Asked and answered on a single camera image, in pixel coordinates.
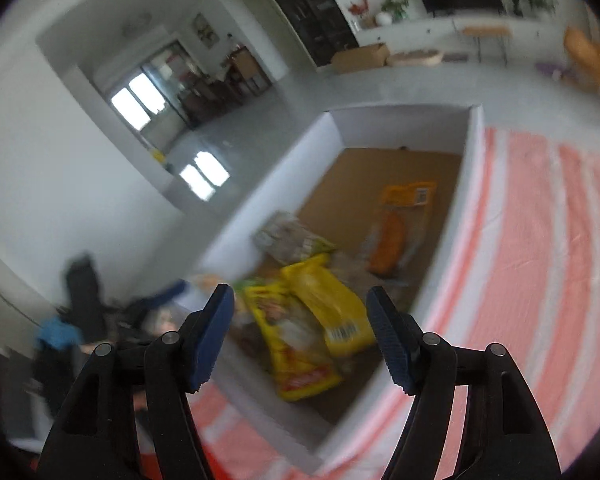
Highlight black upright object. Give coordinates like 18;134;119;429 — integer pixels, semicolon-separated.
62;255;108;343

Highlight bushy green potted plant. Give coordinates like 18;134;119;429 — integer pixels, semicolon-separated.
380;0;411;25

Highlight white television cabinet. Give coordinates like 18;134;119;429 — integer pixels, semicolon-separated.
355;10;588;61

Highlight woven flat basket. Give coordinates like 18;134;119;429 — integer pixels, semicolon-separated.
386;49;443;67

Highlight framed wall picture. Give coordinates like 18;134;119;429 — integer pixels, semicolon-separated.
192;12;218;50

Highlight striped orange bedsheet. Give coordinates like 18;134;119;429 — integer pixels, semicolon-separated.
190;127;600;480

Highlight small yellow snack packet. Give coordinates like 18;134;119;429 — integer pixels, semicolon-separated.
280;254;376;358

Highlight purple rug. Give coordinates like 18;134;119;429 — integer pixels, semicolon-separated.
536;60;568;81

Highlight large green potted plant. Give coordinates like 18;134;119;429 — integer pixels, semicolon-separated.
520;0;558;18

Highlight yellow chicken feet packet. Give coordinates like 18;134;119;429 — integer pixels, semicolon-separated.
240;280;343;402

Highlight brown cardboard box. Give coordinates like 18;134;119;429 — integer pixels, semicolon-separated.
330;42;391;75

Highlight wooden dining chairs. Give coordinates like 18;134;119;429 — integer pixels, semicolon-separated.
180;45;273;126

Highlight orange snack clear packet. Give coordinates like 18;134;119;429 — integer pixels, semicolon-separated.
365;180;438;276

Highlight black display cabinet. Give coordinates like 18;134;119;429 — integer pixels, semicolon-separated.
245;0;358;67

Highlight clear zip bag green label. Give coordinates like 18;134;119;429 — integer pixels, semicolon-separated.
252;210;338;266

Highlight glass balcony door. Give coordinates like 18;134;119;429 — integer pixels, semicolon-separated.
92;40;191;133

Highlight orange lounge chair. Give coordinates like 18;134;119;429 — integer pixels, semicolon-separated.
564;27;600;96

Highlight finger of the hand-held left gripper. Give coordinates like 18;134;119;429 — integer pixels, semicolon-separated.
130;279;190;321

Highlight wooden bench with metal legs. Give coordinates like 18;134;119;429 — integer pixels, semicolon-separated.
461;26;511;65

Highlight white cardboard box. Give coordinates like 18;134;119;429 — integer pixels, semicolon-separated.
162;104;485;466

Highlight red flowers in vase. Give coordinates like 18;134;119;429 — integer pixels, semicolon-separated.
347;0;371;28

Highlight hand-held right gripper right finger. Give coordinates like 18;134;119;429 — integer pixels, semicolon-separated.
365;285;563;480

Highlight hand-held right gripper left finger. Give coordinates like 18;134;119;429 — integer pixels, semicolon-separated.
36;283;236;480

